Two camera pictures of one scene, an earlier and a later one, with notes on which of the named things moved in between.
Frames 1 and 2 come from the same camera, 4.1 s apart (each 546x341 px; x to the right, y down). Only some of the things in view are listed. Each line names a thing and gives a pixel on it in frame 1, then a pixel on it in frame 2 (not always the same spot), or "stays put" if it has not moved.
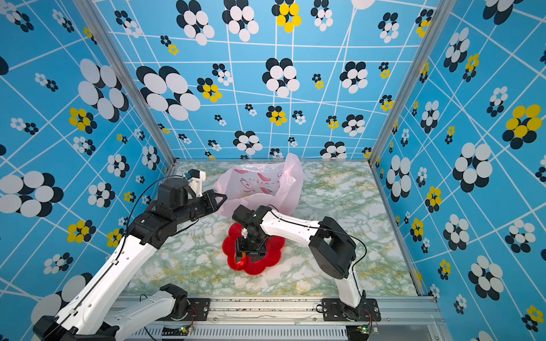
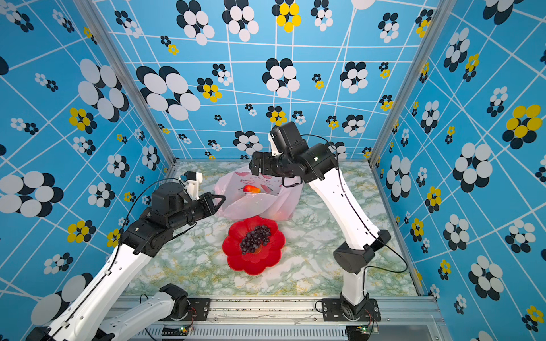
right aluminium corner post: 440,15 stays put
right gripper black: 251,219 → 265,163
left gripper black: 210,196 stays put
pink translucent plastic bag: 279,185 stays put
